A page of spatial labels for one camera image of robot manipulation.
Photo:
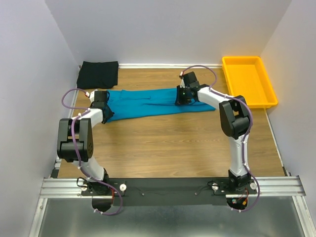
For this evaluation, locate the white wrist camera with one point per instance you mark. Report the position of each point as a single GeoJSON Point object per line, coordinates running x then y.
{"type": "Point", "coordinates": [182, 84]}
{"type": "Point", "coordinates": [90, 95]}

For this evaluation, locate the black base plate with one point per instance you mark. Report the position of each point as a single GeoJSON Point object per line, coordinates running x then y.
{"type": "Point", "coordinates": [167, 192]}

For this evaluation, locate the blue t shirt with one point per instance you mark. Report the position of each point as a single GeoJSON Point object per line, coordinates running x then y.
{"type": "Point", "coordinates": [145, 103]}

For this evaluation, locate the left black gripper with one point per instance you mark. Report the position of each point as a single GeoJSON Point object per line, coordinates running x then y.
{"type": "Point", "coordinates": [110, 113]}

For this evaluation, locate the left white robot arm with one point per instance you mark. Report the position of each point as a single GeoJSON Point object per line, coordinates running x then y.
{"type": "Point", "coordinates": [75, 142]}

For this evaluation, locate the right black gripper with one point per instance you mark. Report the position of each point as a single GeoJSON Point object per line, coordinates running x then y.
{"type": "Point", "coordinates": [178, 100]}

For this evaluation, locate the aluminium frame rail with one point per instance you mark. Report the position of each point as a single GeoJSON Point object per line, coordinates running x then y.
{"type": "Point", "coordinates": [269, 187]}

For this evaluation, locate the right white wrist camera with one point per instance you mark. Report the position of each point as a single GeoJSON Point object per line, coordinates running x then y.
{"type": "Point", "coordinates": [182, 84]}

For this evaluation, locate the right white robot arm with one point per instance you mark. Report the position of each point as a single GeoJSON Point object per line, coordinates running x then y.
{"type": "Point", "coordinates": [235, 120]}

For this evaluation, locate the folded black t shirt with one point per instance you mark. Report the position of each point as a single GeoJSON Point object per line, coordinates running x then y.
{"type": "Point", "coordinates": [103, 75]}

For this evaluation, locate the yellow plastic bin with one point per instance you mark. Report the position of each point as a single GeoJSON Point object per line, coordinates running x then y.
{"type": "Point", "coordinates": [247, 76]}

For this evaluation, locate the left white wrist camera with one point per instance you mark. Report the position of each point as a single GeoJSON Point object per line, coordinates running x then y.
{"type": "Point", "coordinates": [90, 95]}

